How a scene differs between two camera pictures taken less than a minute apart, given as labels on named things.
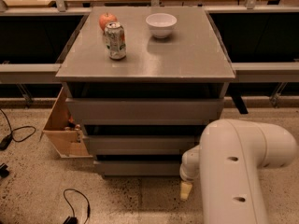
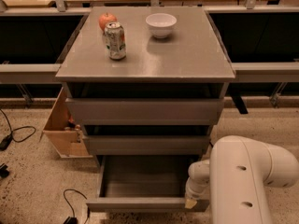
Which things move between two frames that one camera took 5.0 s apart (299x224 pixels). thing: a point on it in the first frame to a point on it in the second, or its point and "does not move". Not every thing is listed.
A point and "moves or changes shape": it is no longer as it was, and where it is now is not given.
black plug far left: (4, 172) does not move
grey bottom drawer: (138, 168) moves or changes shape
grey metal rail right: (268, 72) does not move
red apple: (106, 20) does not move
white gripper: (187, 173) to (191, 191)
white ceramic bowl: (161, 24) does not move
